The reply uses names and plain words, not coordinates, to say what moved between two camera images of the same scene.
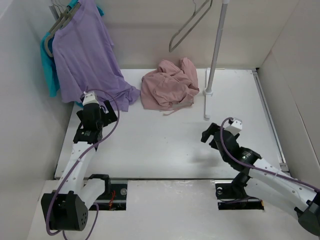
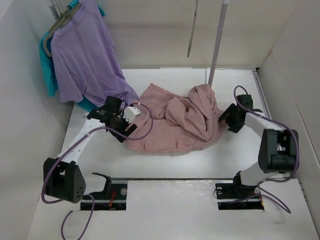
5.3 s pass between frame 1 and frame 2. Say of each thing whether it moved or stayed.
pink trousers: moved
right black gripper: moved
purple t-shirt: stayed
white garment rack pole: stayed
